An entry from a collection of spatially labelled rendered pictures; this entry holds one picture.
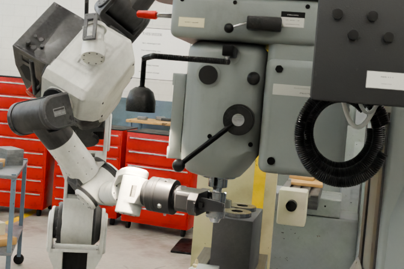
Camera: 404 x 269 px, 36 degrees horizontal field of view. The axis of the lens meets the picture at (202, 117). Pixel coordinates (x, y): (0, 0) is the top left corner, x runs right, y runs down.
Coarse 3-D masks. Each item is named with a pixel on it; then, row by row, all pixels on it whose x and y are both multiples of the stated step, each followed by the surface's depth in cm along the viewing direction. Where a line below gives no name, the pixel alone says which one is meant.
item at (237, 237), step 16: (240, 208) 194; (256, 208) 202; (224, 224) 184; (240, 224) 183; (256, 224) 190; (224, 240) 184; (240, 240) 183; (256, 240) 193; (224, 256) 184; (240, 256) 183; (256, 256) 197
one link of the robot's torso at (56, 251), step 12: (48, 228) 209; (48, 240) 209; (48, 252) 209; (60, 252) 209; (72, 252) 213; (84, 252) 211; (96, 252) 211; (60, 264) 210; (72, 264) 216; (84, 264) 216; (96, 264) 212
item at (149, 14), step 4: (140, 12) 163; (144, 12) 163; (148, 12) 162; (152, 12) 162; (156, 12) 162; (140, 16) 163; (144, 16) 163; (148, 16) 162; (152, 16) 162; (156, 16) 162; (160, 16) 162; (164, 16) 162; (168, 16) 162
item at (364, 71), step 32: (320, 0) 110; (352, 0) 109; (384, 0) 108; (320, 32) 110; (352, 32) 108; (384, 32) 109; (320, 64) 111; (352, 64) 110; (384, 64) 109; (320, 96) 111; (352, 96) 110; (384, 96) 109
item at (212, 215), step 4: (208, 196) 151; (212, 196) 150; (216, 200) 150; (220, 200) 150; (224, 200) 151; (224, 208) 151; (208, 212) 151; (212, 212) 150; (216, 212) 150; (220, 212) 150; (224, 212) 152; (208, 216) 151; (212, 216) 150; (216, 216) 150; (220, 216) 150; (224, 216) 152
